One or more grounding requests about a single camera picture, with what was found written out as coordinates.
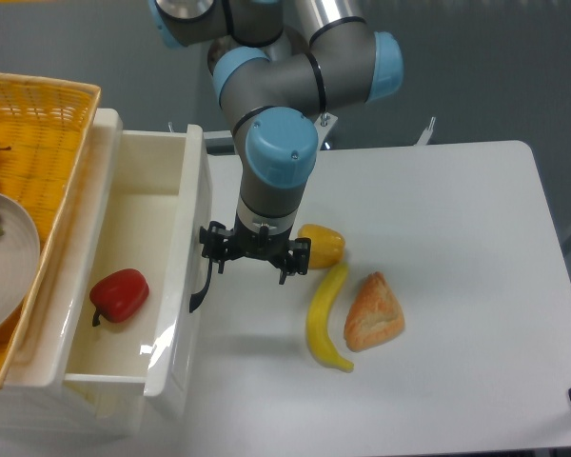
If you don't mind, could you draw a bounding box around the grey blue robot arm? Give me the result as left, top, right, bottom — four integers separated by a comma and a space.
149, 1, 404, 277

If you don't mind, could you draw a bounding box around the yellow wicker basket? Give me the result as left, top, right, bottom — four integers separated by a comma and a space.
0, 72, 101, 388

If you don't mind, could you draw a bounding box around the grey ribbed plate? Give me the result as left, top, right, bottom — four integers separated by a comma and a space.
0, 193, 40, 327

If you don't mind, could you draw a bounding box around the white top drawer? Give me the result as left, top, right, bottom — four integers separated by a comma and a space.
64, 125, 212, 433

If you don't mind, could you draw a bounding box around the black drawer handle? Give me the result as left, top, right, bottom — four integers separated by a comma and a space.
188, 259, 214, 314

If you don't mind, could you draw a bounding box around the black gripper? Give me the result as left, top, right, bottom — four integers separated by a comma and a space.
199, 216, 311, 285

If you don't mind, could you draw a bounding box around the red bell pepper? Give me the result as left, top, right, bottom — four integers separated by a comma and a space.
89, 268, 149, 327

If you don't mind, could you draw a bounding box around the white drawer cabinet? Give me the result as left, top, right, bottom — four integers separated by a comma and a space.
0, 109, 147, 435

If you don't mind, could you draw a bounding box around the yellow bell pepper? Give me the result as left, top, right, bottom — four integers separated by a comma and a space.
298, 224, 345, 269

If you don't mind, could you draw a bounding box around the orange bread pastry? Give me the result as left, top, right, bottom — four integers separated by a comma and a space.
344, 271, 405, 352

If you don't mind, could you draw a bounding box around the yellow banana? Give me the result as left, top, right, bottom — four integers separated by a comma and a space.
305, 263, 354, 372

